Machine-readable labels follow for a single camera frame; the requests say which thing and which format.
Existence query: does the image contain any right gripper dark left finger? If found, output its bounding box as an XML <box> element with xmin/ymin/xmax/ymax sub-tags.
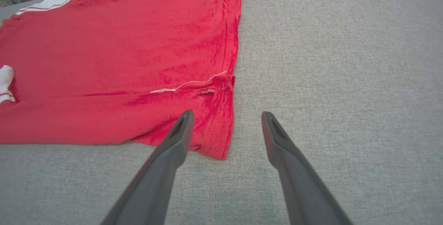
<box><xmin>100</xmin><ymin>110</ymin><xmax>195</xmax><ymax>225</ymax></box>

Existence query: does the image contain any grey fabric sofa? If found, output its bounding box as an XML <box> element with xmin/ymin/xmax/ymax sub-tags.
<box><xmin>0</xmin><ymin>0</ymin><xmax>443</xmax><ymax>225</ymax></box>

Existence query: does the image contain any red white basketball jersey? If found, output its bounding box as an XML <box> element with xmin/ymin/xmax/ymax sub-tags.
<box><xmin>0</xmin><ymin>0</ymin><xmax>242</xmax><ymax>161</ymax></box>

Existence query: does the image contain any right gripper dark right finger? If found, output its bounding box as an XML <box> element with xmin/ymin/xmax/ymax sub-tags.
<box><xmin>261</xmin><ymin>111</ymin><xmax>354</xmax><ymax>225</ymax></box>

